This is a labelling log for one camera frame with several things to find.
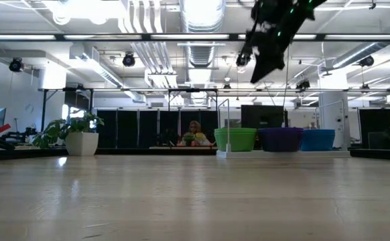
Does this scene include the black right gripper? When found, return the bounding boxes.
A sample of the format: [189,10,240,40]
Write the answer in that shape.
[245,13,313,84]

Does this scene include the blue plastic mini bowl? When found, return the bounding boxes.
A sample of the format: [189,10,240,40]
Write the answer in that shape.
[300,129,336,152]

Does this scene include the purple plastic mini bowl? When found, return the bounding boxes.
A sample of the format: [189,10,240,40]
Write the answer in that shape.
[257,127,304,153]

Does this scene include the large black monitor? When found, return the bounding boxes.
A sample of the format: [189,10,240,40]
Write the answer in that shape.
[241,104,289,130]

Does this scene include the white column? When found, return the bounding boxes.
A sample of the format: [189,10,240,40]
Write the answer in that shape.
[318,73,350,150]

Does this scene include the small potted plant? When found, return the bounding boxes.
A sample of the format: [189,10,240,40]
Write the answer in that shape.
[182,132,198,147]

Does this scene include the black partition panels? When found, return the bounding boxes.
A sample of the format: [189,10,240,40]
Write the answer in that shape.
[358,108,390,148]
[96,109,219,148]

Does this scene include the black office chair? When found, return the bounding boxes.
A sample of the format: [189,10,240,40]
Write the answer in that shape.
[368,131,389,150]

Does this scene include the white plant pot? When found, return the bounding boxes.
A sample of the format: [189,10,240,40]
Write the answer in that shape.
[64,131,100,157]

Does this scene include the green leafy plant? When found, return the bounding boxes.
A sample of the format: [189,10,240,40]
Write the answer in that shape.
[32,111,105,150]

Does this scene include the silver ribbed ventilation duct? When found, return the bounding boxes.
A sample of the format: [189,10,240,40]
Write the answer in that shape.
[180,0,228,68]

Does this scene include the black neighbouring station frame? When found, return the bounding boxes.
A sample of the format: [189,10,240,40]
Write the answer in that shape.
[40,87,390,150]

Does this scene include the white plastic rack with handles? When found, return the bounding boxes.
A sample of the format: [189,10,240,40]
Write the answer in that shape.
[216,98,351,159]

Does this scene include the black table edge rail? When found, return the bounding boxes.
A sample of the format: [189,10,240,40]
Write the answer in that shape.
[0,147,390,162]

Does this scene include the white rectangular ceiling duct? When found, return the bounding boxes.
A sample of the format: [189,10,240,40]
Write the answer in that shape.
[69,43,146,103]

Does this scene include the black overhead frame bar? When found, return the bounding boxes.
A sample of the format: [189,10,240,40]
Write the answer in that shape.
[0,32,390,42]

